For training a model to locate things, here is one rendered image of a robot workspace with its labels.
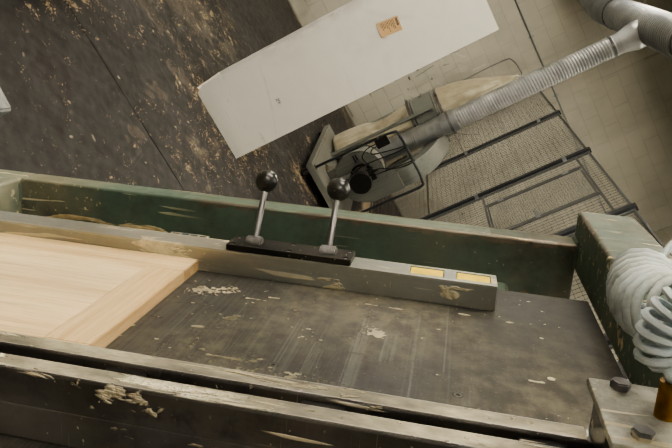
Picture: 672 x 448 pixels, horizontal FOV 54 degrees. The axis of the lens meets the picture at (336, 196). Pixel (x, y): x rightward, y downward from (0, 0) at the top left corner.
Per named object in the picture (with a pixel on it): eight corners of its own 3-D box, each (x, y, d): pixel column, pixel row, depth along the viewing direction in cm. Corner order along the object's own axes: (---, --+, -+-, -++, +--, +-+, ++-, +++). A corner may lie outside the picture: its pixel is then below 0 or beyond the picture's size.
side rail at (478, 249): (39, 222, 144) (37, 173, 142) (564, 292, 126) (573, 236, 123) (21, 229, 139) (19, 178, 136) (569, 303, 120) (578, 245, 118)
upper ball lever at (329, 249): (317, 260, 106) (330, 180, 109) (340, 263, 105) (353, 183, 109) (313, 254, 102) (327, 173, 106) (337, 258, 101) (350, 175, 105)
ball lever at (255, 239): (244, 250, 108) (260, 172, 111) (267, 253, 107) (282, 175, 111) (238, 245, 104) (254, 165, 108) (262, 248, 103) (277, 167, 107)
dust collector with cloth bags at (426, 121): (316, 129, 733) (505, 37, 676) (345, 183, 753) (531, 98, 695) (296, 170, 607) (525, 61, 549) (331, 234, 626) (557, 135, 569)
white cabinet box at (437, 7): (218, 72, 528) (456, -56, 475) (254, 135, 544) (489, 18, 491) (194, 89, 472) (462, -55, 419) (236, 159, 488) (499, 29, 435)
